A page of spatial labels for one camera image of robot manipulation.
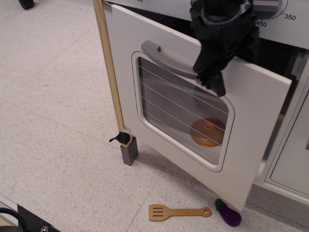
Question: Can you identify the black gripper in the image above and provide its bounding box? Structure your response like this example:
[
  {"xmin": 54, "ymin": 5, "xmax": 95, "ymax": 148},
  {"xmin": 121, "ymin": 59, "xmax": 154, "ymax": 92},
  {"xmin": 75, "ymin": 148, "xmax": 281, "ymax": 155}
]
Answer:
[{"xmin": 190, "ymin": 0, "xmax": 261, "ymax": 97}]

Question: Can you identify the white toy oven door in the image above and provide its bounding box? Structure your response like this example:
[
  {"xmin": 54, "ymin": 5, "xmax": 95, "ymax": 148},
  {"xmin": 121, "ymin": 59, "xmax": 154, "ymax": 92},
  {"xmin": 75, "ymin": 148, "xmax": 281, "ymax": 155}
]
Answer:
[{"xmin": 103, "ymin": 2, "xmax": 291, "ymax": 210}]

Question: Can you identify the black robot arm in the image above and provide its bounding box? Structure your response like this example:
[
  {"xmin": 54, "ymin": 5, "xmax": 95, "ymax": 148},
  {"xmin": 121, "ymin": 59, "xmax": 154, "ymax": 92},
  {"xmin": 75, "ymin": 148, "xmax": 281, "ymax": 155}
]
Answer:
[{"xmin": 190, "ymin": 0, "xmax": 260, "ymax": 97}]

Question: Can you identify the white toy kitchen cabinet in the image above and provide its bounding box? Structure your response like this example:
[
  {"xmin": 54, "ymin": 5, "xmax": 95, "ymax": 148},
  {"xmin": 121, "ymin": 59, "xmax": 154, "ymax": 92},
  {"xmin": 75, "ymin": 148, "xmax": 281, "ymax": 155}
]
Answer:
[{"xmin": 94, "ymin": 0, "xmax": 309, "ymax": 204}]

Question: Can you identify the grey temperature knob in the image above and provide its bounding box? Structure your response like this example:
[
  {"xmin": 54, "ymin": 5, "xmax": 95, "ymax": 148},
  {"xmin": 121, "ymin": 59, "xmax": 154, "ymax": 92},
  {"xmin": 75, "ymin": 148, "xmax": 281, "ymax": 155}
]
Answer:
[{"xmin": 252, "ymin": 0, "xmax": 282, "ymax": 13}]

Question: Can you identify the orange toy pot lid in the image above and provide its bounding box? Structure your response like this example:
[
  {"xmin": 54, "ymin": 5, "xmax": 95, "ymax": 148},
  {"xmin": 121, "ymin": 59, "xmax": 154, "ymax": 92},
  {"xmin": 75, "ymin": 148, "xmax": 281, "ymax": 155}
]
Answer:
[{"xmin": 190, "ymin": 118, "xmax": 225, "ymax": 147}]

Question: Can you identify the white cupboard door right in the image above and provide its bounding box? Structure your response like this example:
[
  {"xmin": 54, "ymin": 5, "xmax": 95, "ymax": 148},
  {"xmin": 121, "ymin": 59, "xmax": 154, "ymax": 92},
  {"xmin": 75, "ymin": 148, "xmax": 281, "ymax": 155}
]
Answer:
[{"xmin": 266, "ymin": 83, "xmax": 309, "ymax": 198}]

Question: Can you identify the black tape piece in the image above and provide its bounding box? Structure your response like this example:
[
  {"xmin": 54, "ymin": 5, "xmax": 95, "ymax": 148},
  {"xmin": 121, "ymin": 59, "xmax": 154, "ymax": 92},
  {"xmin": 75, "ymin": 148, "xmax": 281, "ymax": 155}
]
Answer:
[{"xmin": 109, "ymin": 132, "xmax": 130, "ymax": 145}]

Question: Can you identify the grey cabinet foot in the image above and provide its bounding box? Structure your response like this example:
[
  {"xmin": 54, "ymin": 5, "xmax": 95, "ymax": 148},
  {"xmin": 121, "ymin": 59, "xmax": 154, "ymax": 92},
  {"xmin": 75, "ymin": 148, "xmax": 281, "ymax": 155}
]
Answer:
[{"xmin": 120, "ymin": 138, "xmax": 138, "ymax": 166}]

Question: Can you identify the purple toy eggplant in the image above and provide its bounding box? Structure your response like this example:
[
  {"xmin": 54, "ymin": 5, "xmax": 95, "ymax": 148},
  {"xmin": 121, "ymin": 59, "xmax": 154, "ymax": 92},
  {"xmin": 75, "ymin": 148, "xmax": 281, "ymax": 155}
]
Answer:
[{"xmin": 215, "ymin": 199, "xmax": 242, "ymax": 227}]

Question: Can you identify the wooden toy spatula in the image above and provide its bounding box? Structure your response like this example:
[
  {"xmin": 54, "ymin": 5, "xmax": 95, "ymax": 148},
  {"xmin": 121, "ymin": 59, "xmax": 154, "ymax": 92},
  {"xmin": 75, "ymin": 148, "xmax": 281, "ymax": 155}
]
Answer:
[{"xmin": 149, "ymin": 204, "xmax": 212, "ymax": 222}]

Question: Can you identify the black caster wheel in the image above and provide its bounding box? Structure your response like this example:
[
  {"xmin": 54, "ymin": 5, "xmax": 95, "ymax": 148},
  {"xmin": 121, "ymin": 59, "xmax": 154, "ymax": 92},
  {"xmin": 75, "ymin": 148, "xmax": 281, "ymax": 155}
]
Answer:
[{"xmin": 19, "ymin": 0, "xmax": 34, "ymax": 10}]

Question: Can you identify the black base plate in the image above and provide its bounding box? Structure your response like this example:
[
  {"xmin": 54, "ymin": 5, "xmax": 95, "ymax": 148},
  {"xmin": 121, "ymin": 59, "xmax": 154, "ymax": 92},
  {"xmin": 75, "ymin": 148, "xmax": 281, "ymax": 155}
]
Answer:
[{"xmin": 17, "ymin": 205, "xmax": 60, "ymax": 232}]

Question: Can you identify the black cable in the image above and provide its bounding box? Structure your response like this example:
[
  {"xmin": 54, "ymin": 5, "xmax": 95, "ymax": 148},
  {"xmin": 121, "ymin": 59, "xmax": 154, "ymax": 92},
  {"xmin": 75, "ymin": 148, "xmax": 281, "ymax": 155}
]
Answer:
[{"xmin": 0, "ymin": 207, "xmax": 25, "ymax": 232}]

